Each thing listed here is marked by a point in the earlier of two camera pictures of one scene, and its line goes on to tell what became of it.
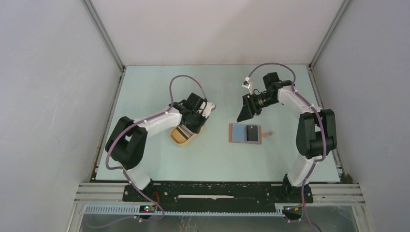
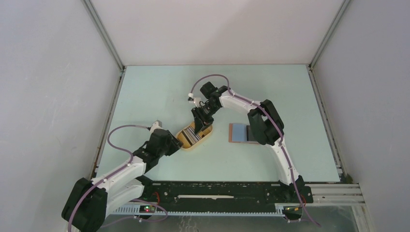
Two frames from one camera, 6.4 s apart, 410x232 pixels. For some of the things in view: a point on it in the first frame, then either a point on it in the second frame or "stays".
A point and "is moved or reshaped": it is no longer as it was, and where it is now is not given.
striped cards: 181,134 → 189,134
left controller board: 147,209 stays
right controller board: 293,211 stays
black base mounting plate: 217,193 stays
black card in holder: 252,133 stays
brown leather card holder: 246,134 stays
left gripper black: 196,129 → 175,144
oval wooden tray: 190,139 is moved or reshaped
